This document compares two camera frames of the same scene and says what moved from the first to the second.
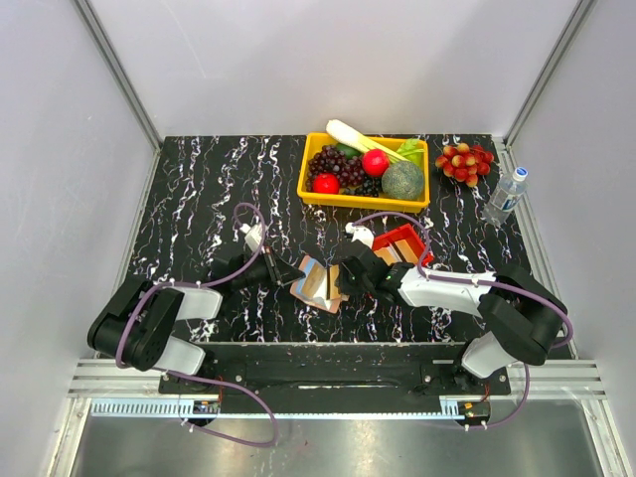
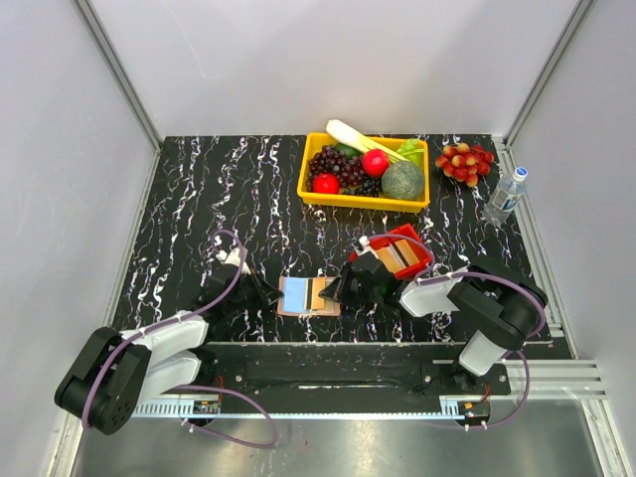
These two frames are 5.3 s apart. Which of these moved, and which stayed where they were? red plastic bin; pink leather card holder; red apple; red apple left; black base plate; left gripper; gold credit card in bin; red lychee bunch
Moved: pink leather card holder; left gripper
Stayed: red lychee bunch; black base plate; gold credit card in bin; red apple left; red plastic bin; red apple
